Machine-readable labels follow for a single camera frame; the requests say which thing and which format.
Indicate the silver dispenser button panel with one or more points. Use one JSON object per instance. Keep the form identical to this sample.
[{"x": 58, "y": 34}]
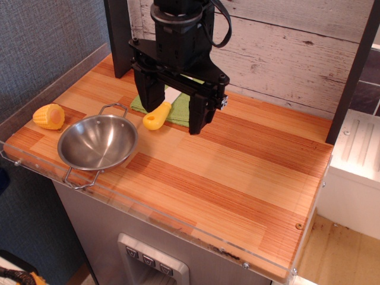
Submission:
[{"x": 147, "y": 265}]

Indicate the grey toy fridge cabinet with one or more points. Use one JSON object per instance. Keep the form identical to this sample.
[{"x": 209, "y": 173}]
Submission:
[{"x": 98, "y": 225}]

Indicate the dark left shelf post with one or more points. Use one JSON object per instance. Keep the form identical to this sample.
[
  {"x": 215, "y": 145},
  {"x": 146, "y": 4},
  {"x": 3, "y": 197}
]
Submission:
[{"x": 119, "y": 29}]

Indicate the dark shelf post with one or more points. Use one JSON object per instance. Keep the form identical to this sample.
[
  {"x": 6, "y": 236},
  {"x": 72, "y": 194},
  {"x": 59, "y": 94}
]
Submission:
[
  {"x": 355, "y": 73},
  {"x": 119, "y": 29}
]

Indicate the clear acrylic table guard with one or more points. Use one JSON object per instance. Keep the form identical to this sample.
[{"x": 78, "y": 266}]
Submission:
[{"x": 250, "y": 205}]

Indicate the orange black object bottom left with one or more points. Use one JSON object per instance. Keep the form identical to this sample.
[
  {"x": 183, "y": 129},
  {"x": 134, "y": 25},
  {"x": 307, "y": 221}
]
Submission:
[{"x": 22, "y": 277}]

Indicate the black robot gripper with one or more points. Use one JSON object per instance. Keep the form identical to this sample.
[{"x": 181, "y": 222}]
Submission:
[{"x": 179, "y": 57}]

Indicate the yellow toy corn cob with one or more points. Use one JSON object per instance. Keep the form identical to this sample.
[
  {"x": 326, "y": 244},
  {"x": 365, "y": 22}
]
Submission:
[{"x": 50, "y": 116}]

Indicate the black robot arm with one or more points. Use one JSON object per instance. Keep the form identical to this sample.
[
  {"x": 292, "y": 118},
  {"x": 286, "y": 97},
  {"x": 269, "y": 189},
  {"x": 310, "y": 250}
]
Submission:
[{"x": 179, "y": 57}]

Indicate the stainless steel two-handled bowl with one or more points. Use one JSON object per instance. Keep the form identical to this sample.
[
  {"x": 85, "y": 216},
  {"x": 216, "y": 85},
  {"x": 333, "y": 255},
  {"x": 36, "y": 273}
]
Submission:
[{"x": 98, "y": 142}]

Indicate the white toy sink unit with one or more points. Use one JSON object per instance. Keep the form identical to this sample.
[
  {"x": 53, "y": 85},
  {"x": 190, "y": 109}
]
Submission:
[{"x": 350, "y": 193}]

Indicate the dark right shelf post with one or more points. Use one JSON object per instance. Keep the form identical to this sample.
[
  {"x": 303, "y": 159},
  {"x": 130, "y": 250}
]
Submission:
[{"x": 355, "y": 73}]

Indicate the green folded cloth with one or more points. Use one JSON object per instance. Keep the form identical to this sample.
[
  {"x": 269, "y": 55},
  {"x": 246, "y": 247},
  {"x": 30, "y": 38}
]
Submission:
[{"x": 178, "y": 110}]

